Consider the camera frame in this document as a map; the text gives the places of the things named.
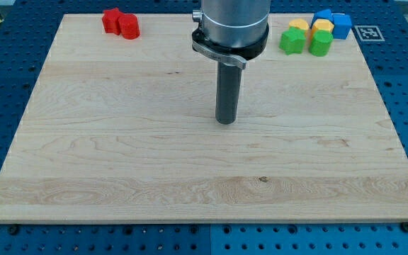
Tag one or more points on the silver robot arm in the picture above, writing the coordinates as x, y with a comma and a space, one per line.
231, 32

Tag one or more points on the blue cube block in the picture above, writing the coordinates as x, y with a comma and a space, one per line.
342, 25

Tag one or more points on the dark grey cylindrical pointer rod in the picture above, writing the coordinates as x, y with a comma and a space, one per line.
227, 95

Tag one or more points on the light wooden board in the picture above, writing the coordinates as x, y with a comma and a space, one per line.
123, 131

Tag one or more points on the green star block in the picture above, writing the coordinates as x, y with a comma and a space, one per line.
292, 41

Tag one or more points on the red cylinder block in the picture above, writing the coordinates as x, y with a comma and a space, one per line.
129, 26

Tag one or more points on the green cylinder block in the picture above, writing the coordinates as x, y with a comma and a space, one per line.
321, 43

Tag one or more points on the yellow round block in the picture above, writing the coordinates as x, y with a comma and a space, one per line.
300, 24

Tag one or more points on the red star block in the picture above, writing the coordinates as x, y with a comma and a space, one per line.
110, 20

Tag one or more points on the yellow hexagon block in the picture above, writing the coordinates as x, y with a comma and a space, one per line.
321, 24

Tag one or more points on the blue pointed block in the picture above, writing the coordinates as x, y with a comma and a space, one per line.
325, 14

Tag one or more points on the white fiducial marker tag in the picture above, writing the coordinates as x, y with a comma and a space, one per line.
369, 33

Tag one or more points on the black bolt left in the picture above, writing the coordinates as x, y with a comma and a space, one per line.
13, 230

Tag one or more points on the black bolt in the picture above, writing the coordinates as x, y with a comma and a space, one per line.
404, 227
13, 230

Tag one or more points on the black bolt right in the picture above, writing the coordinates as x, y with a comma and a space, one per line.
404, 227

